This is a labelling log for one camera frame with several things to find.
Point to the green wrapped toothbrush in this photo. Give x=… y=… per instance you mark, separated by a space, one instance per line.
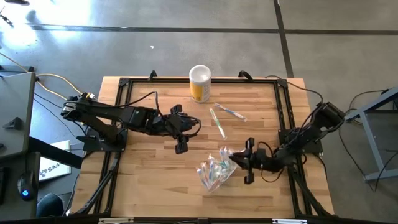
x=218 y=123

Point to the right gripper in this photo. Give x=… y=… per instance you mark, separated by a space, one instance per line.
x=257 y=160

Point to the silver metal bracket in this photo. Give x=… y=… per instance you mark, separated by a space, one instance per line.
x=289 y=221
x=115 y=221

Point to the clear plastic zip bag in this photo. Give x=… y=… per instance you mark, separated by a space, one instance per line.
x=214 y=183

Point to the black computer mouse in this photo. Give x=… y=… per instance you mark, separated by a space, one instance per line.
x=27 y=186

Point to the grey desk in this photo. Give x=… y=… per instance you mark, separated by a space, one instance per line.
x=15 y=99

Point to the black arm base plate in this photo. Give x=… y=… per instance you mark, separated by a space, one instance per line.
x=90 y=145
x=312 y=150

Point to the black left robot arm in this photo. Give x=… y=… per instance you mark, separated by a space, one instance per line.
x=109 y=113

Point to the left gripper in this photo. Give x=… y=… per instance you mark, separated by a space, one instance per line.
x=168 y=123

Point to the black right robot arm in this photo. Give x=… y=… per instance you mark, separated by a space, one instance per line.
x=304 y=137

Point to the blue toothbrush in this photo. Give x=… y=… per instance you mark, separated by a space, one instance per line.
x=230 y=112

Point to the person's leg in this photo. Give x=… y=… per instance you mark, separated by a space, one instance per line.
x=49 y=205

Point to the white printed sign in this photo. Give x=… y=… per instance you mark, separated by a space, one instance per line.
x=54 y=169

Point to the black plastic bracket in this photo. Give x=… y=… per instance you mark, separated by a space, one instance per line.
x=12 y=123

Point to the blue-grey metal table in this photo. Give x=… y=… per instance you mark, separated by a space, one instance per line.
x=377 y=101

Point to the black metal bar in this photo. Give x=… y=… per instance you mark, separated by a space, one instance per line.
x=56 y=153

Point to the white yellow wipes canister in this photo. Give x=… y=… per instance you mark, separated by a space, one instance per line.
x=200 y=87

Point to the black chair base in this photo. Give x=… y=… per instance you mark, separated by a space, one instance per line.
x=17 y=2

